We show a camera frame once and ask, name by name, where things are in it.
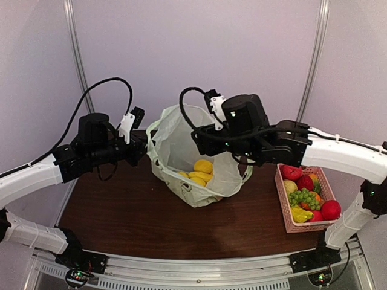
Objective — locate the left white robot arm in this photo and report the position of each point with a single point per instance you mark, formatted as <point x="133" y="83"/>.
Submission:
<point x="97" y="143"/>

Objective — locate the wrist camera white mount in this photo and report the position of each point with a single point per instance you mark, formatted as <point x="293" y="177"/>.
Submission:
<point x="214" y="103"/>
<point x="130" y="121"/>

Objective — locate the yellow lemon toy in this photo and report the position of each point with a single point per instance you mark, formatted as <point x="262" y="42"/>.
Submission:
<point x="199" y="181"/>
<point x="203" y="166"/>

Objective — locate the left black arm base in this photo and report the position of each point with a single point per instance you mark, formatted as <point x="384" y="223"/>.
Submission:
<point x="82" y="265"/>

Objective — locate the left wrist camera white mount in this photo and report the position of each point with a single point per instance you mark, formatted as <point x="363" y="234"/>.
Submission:
<point x="130" y="121"/>

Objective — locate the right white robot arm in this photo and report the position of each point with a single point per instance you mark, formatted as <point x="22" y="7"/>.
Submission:
<point x="243" y="129"/>

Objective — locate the green grapes toy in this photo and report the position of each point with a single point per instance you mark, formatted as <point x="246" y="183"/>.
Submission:
<point x="303" y="199"/>

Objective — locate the curved aluminium rail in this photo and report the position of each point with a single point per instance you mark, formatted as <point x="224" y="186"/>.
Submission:
<point x="266" y="272"/>

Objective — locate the yellow banana toy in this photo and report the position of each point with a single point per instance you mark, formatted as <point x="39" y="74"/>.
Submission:
<point x="300" y="215"/>

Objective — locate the red apple toy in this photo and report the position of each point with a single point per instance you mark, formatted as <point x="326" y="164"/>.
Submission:
<point x="305" y="182"/>

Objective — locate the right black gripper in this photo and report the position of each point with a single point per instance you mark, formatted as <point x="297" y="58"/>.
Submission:
<point x="205" y="142"/>

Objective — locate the yellow mango toy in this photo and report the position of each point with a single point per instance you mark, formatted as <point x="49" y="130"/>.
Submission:
<point x="206" y="177"/>

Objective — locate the peach fruit in bag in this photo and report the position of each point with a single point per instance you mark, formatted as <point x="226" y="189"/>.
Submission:
<point x="290" y="172"/>

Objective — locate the light green plastic bag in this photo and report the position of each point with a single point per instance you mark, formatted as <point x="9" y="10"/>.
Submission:
<point x="173" y="154"/>

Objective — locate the pale yellow fruit toy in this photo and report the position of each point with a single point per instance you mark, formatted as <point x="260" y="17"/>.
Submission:
<point x="290" y="186"/>

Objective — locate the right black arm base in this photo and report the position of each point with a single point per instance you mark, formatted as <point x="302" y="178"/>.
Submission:
<point x="318" y="261"/>

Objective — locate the red plush fruit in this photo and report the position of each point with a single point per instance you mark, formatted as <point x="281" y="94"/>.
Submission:
<point x="331" y="210"/>

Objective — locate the left aluminium frame post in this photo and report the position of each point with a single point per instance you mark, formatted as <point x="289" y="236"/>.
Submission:
<point x="75" y="46"/>

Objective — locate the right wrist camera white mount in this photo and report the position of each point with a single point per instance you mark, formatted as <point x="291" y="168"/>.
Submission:
<point x="214" y="103"/>

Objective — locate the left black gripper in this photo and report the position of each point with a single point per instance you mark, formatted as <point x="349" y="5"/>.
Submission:
<point x="136" y="150"/>

